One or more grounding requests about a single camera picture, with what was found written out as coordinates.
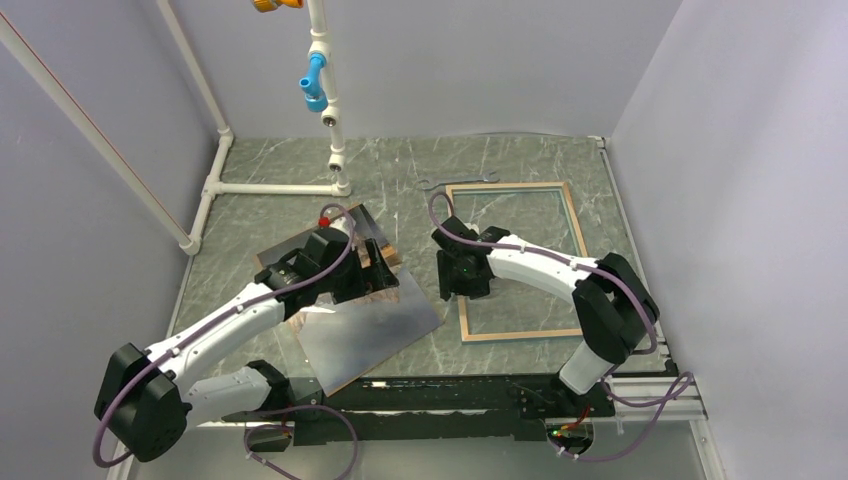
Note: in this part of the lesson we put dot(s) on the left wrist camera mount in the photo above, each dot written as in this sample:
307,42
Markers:
331,225

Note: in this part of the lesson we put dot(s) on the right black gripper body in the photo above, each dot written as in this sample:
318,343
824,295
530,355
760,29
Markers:
454,279

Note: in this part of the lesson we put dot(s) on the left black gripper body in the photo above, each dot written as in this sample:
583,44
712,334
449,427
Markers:
348,280

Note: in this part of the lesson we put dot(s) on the landscape photo print board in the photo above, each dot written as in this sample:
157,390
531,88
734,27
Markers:
342,342

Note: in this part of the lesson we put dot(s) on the white pvc pipe structure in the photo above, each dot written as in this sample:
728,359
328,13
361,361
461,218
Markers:
60,198

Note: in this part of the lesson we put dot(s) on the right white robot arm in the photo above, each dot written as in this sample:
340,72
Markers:
615,311

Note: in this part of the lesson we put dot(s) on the blue wooden picture frame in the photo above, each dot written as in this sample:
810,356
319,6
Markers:
549,271

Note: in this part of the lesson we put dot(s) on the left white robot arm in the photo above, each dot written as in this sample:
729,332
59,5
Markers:
199,358

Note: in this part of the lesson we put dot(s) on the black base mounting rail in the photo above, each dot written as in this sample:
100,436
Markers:
518,406

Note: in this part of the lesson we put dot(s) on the blue pipe fitting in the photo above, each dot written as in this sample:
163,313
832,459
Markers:
314,94

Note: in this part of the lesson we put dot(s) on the orange pipe fitting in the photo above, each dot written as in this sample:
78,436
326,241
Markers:
265,6

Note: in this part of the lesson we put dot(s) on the aluminium extrusion frame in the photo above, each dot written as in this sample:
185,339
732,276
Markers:
649,399

